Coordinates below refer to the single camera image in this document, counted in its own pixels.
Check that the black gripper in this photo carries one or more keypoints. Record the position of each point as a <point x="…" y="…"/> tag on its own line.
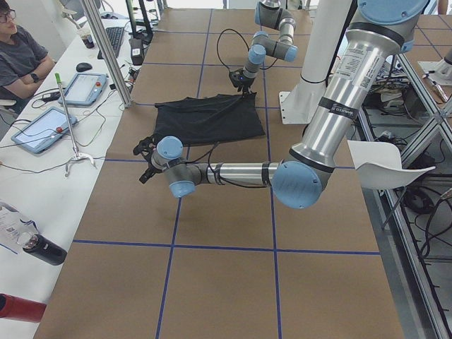
<point x="246" y="82"/>
<point x="150" y="170"/>

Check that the black printed t-shirt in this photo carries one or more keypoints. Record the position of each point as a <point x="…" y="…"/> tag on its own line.
<point x="222" y="118"/>

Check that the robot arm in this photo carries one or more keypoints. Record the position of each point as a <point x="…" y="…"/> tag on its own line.
<point x="377" y="30"/>
<point x="272" y="39"/>

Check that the white tripod stand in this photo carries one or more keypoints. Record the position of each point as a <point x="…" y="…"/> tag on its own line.
<point x="78" y="155"/>

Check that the blue teach pendant far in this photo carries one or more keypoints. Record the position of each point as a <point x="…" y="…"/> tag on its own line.
<point x="84" y="89"/>

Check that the blue teach pendant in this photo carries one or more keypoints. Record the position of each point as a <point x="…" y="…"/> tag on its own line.
<point x="42" y="132"/>
<point x="84" y="89"/>

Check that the blue teach pendant near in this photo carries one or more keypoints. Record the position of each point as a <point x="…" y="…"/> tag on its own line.
<point x="42" y="132"/>

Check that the black computer mouse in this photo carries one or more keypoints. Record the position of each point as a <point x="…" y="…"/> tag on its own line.
<point x="83" y="66"/>

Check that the black water bottle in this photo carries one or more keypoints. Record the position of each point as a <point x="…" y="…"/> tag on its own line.
<point x="42" y="248"/>

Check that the black keyboard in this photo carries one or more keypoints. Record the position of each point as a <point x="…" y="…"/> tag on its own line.
<point x="116" y="38"/>

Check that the paper sheet on desk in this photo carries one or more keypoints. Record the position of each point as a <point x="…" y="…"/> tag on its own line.
<point x="13" y="224"/>

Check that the white plastic chair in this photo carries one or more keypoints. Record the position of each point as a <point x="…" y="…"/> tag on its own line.
<point x="379" y="165"/>

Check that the seated person grey shirt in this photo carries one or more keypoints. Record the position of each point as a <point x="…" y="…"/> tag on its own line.
<point x="24" y="62"/>

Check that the red bottle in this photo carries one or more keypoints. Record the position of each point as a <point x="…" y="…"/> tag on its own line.
<point x="19" y="309"/>

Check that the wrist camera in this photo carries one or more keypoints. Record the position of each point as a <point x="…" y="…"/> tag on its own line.
<point x="236" y="78"/>
<point x="145" y="145"/>

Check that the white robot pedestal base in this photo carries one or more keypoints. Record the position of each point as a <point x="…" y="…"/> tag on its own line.
<point x="330" y="22"/>

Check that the aluminium frame post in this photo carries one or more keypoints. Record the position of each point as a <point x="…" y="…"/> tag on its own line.
<point x="101" y="38"/>

